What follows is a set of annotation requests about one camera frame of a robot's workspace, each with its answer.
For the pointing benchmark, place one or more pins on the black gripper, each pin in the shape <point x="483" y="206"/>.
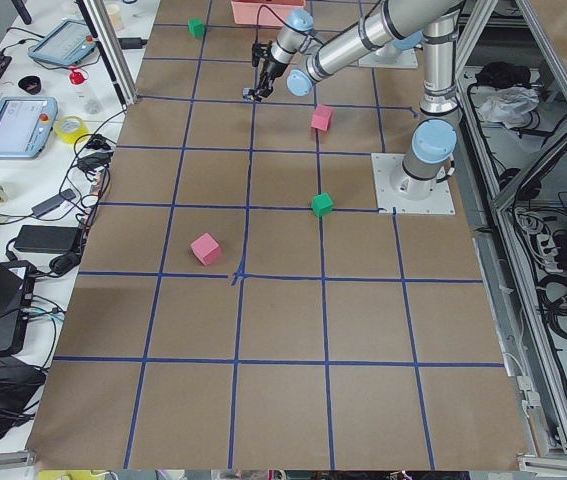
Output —
<point x="268" y="70"/>

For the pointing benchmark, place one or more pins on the yellow push button switch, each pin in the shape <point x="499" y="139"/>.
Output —
<point x="250" y="95"/>

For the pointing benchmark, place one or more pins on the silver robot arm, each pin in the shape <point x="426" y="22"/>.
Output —
<point x="412" y="42"/>

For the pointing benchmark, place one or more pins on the pink plastic tray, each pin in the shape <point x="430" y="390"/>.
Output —
<point x="264" y="13"/>

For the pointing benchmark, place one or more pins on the pink foam cube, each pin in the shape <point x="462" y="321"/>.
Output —
<point x="206" y="249"/>
<point x="322" y="117"/>

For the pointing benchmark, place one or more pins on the green foam cube near tray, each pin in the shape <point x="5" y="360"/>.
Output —
<point x="196" y="27"/>

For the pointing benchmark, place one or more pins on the pink foam cube far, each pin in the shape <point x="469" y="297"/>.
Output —
<point x="206" y="249"/>

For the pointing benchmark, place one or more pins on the teach pendant far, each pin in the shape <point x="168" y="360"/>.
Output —
<point x="67" y="45"/>

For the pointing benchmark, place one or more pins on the teach pendant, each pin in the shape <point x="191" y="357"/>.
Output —
<point x="67" y="45"/>
<point x="25" y="125"/>

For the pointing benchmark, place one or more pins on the yellow tape roll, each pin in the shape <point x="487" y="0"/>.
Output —
<point x="71" y="129"/>

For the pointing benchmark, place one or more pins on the teach pendant near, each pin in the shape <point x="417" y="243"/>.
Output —
<point x="25" y="125"/>

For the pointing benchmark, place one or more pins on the black power adapter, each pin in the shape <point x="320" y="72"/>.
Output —
<point x="46" y="239"/>

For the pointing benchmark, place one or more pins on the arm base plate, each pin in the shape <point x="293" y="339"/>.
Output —
<point x="398" y="193"/>
<point x="390" y="57"/>

